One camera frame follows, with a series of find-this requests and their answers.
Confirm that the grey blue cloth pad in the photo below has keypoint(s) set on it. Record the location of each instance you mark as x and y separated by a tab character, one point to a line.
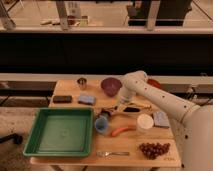
161	119

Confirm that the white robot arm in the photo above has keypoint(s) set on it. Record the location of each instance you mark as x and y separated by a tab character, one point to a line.
198	120

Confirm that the gold metal tongs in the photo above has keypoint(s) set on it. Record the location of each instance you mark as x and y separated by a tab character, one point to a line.
141	106

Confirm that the green plastic tray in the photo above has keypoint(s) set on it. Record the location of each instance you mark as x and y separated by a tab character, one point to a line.
61	132

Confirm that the blue plastic cup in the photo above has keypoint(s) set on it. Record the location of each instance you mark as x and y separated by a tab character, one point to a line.
101	125

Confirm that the black object on floor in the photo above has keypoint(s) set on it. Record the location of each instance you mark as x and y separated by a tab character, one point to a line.
16	138

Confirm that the small metal cup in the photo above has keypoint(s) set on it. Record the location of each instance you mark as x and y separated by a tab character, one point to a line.
82	83

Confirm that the silver fork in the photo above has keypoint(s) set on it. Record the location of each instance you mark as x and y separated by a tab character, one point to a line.
107	153

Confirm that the red bowl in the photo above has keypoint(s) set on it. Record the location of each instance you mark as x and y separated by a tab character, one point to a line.
154	83

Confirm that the blue sponge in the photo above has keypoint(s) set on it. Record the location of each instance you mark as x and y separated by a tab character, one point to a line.
86	99

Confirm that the bunch of dark grapes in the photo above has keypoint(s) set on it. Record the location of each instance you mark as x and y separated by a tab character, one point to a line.
153	150

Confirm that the orange carrot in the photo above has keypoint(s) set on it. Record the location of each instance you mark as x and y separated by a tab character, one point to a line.
119	130

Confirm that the black rectangular block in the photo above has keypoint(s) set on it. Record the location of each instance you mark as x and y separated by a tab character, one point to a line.
62	99

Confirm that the purple bowl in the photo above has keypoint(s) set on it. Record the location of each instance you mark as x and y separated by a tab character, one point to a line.
111	86

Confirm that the wooden board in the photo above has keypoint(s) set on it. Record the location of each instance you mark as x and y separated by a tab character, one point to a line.
126	142

